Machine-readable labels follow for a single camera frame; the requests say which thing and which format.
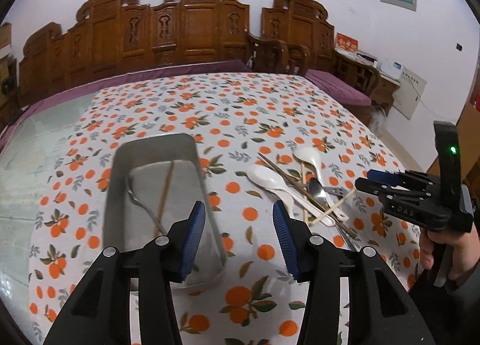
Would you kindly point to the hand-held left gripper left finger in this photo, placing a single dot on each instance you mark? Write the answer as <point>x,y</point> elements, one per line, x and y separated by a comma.
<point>195,232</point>

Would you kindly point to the carved wooden sofa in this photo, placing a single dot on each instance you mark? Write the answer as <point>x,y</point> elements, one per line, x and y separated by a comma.
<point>198,30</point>

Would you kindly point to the orange print tablecloth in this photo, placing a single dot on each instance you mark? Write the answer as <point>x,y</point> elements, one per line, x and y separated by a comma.
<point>232,112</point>

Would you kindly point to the brown wooden cabinet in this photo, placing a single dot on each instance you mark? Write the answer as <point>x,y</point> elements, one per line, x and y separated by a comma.
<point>472,135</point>

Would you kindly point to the red box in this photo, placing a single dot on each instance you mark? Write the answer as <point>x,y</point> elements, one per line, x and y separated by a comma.
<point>347,43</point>

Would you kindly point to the carved wooden armchair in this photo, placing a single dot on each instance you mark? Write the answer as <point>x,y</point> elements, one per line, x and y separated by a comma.
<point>303,26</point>

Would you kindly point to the white plastic bag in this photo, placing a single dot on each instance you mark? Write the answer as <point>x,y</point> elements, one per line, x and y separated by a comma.
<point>378,118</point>

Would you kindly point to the wooden side table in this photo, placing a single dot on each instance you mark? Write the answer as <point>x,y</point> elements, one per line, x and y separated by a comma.
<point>375,79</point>

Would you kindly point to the small purple seat cushion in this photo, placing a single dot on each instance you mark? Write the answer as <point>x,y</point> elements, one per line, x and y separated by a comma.
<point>337,86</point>

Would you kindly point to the metal tray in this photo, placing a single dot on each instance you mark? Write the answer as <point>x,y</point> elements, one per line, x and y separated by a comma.
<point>146,154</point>

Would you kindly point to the person's right forearm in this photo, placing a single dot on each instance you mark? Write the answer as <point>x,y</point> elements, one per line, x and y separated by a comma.
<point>457,311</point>

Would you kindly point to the white leaning panel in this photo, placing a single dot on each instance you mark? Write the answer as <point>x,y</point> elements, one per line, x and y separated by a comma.
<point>410,92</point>

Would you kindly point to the white plastic spoon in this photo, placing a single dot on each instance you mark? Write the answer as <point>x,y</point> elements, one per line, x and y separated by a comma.
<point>309,157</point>
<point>262,177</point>

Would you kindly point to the dark brown chopstick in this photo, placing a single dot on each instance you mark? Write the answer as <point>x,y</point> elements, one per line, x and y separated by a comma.
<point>273,167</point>

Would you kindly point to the white box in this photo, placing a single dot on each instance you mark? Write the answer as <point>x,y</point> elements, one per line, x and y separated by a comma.
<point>392,69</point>

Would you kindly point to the cardboard boxes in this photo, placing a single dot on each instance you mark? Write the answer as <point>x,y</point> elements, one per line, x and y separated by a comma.
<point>5,41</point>

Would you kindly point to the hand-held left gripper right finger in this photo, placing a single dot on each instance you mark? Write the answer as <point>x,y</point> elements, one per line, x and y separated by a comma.
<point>283,232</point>

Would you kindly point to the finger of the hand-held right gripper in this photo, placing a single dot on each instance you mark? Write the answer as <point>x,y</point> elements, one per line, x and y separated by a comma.
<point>369,185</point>
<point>382,177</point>

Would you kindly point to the person's right hand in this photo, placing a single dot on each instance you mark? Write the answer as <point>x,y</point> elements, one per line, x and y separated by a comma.
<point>463,255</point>

